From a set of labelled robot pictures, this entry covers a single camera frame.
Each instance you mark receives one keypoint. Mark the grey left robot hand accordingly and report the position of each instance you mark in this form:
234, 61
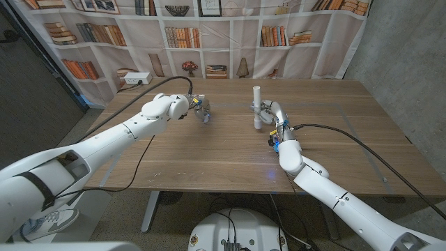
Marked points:
201, 104

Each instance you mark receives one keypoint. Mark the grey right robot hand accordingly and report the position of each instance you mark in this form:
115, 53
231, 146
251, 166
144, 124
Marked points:
278, 115

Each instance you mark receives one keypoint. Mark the white PVC connector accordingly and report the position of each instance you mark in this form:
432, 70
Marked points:
206, 119

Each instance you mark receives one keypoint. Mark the small white pipe cap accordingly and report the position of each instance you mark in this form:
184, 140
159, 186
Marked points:
258, 124

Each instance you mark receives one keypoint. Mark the white PVC pipe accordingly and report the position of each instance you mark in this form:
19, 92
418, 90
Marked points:
256, 96

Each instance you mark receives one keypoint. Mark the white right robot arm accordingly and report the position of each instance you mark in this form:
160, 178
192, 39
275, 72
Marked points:
334, 197

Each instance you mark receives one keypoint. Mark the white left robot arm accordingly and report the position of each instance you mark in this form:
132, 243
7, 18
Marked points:
104, 146

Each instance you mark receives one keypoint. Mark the white power strip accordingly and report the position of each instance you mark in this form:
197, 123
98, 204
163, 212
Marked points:
137, 78

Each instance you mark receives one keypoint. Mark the printed bookshelf backdrop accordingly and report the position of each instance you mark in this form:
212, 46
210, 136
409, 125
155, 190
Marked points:
139, 35

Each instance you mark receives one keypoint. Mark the grey table leg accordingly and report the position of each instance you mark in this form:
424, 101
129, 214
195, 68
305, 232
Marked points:
329, 219
150, 211

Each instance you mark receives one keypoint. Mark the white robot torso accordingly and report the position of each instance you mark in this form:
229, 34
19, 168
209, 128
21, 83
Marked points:
240, 226

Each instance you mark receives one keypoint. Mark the dark grey partition panel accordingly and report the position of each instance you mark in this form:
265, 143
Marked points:
28, 87

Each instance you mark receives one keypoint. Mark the white sneaker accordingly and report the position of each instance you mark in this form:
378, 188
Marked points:
52, 223

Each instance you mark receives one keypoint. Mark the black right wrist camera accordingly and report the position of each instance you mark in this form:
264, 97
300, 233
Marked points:
273, 141

